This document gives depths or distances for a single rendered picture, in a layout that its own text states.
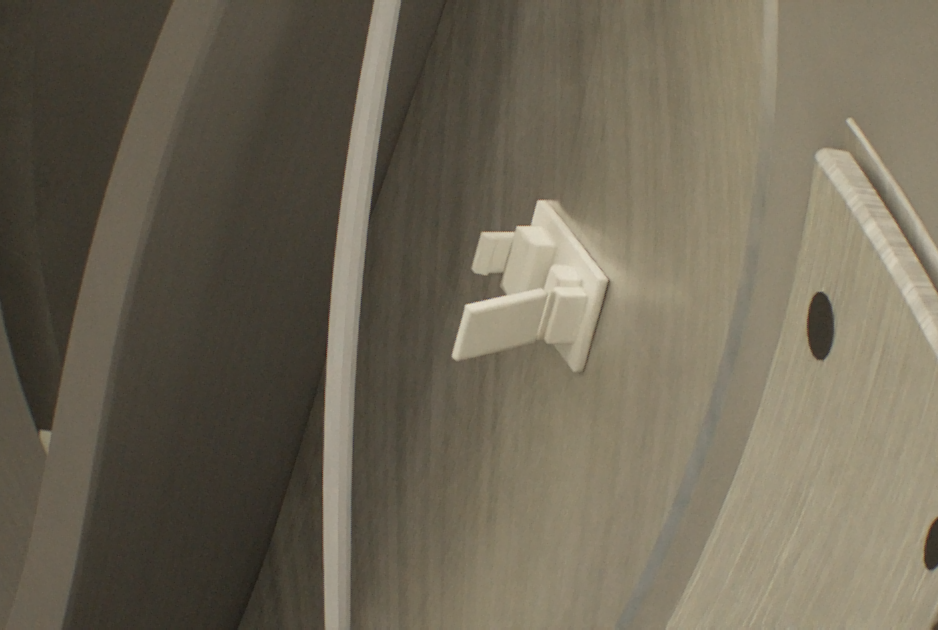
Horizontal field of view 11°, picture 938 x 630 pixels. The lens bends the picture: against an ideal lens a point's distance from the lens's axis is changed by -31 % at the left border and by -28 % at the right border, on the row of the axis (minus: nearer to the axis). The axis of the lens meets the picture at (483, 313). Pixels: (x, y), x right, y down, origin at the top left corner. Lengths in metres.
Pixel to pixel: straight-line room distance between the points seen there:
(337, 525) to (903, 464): 0.16
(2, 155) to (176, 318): 0.75
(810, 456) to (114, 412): 0.19
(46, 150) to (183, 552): 0.80
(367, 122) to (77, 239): 0.89
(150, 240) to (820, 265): 0.17
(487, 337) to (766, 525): 0.09
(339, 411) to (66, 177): 0.89
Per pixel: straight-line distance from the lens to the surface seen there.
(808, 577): 0.85
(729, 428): 0.90
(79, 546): 1.03
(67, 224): 1.82
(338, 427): 0.95
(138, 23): 1.87
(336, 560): 0.95
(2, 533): 1.54
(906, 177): 0.84
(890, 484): 0.82
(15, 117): 1.75
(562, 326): 0.94
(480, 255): 0.95
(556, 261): 0.94
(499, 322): 0.93
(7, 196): 1.73
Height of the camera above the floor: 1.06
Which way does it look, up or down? 7 degrees down
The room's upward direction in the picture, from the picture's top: 3 degrees clockwise
